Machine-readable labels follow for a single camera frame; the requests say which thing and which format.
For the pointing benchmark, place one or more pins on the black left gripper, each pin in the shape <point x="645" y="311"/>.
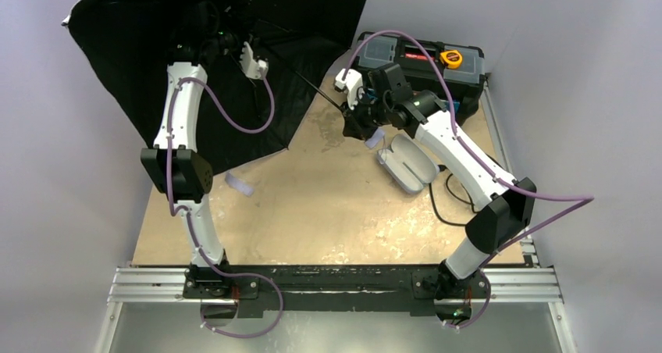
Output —
<point x="227" y="50"/>

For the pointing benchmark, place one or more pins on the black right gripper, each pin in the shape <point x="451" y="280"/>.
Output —
<point x="357" y="121"/>

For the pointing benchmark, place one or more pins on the lavender umbrella case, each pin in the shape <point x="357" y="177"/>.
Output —
<point x="408" y="164"/>

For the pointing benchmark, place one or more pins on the lavender folding umbrella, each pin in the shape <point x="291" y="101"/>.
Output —
<point x="240" y="119"/>

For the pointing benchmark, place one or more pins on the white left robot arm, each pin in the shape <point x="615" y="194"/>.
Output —
<point x="172" y="161"/>

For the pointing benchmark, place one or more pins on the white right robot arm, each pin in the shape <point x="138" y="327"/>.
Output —
<point x="503" y="202"/>

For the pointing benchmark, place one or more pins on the yellow tape measure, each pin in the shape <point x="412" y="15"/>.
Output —
<point x="452" y="59"/>

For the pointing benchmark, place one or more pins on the black plastic toolbox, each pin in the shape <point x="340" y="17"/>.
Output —
<point x="465" y="84"/>

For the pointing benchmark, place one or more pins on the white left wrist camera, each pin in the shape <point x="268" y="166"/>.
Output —
<point x="252" y="67"/>

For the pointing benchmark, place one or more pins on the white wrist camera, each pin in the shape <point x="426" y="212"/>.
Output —
<point x="252" y="67"/>
<point x="349" y="81"/>

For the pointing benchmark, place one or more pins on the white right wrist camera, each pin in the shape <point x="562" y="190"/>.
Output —
<point x="349" y="81"/>

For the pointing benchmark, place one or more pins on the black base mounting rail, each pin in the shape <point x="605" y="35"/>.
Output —
<point x="416" y="289"/>

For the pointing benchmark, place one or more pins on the aluminium frame rail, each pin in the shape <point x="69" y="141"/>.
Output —
<point x="323" y="201"/>

